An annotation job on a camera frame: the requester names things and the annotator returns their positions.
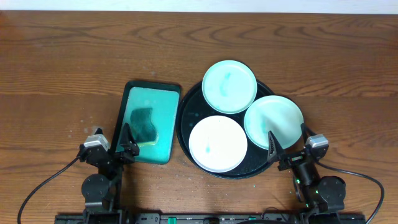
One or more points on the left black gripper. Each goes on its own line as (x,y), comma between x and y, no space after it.
(112,156)

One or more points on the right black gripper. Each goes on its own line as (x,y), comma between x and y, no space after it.
(289,158)

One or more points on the dark green sponge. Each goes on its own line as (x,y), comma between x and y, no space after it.
(142,127)

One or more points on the mint green plate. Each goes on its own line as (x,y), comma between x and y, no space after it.
(229,86)
(277,114)

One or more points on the white plate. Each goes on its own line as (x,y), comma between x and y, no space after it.
(218,144)

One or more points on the mint green plate top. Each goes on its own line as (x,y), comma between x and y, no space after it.
(229,86)

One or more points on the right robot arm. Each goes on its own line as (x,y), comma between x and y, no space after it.
(323,196)

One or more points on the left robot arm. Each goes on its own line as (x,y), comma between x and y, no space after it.
(102,190)

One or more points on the round black tray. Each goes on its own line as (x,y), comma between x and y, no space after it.
(192,109)

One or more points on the rectangular dark green tray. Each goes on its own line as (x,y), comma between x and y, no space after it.
(163,98)

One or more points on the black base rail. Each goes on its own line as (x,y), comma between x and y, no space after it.
(155,218)

